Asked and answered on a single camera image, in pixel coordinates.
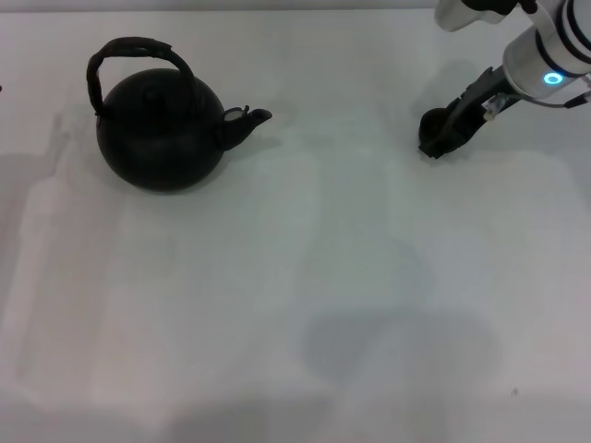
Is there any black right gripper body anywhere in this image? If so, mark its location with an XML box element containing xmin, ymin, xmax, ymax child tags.
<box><xmin>454</xmin><ymin>66</ymin><xmax>524</xmax><ymax>131</ymax></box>

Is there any black round teapot with handle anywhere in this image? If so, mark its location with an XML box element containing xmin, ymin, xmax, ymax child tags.
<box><xmin>86</xmin><ymin>35</ymin><xmax>273</xmax><ymax>195</ymax></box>

